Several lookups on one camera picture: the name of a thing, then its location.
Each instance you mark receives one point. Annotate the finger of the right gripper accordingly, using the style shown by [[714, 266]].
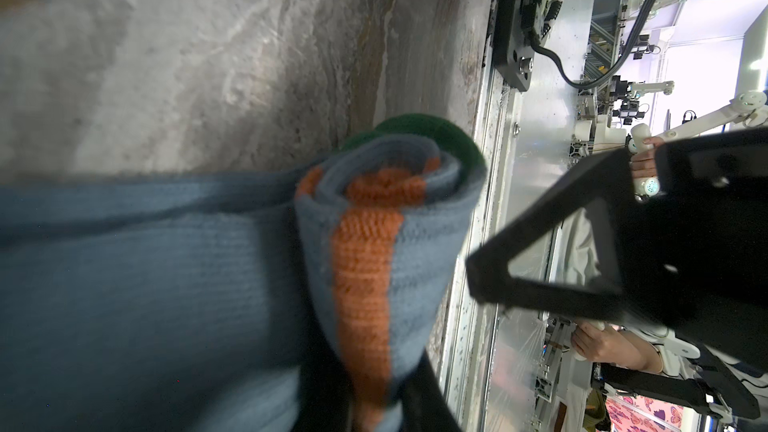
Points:
[[693, 258]]

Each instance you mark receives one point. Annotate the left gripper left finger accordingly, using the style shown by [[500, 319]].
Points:
[[325, 393]]

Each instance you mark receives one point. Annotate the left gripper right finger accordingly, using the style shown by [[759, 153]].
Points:
[[424, 406]]

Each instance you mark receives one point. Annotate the blue orange striped sock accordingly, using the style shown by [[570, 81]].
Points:
[[188, 303]]

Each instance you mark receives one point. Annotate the operator left hand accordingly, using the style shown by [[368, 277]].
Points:
[[643, 164]]

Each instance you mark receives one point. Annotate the operator right hand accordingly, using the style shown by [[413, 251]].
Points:
[[618, 347]]

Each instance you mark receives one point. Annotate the aluminium front rail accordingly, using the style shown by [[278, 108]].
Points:
[[491, 350]]

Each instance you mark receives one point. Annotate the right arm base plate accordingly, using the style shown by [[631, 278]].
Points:
[[512, 55]]

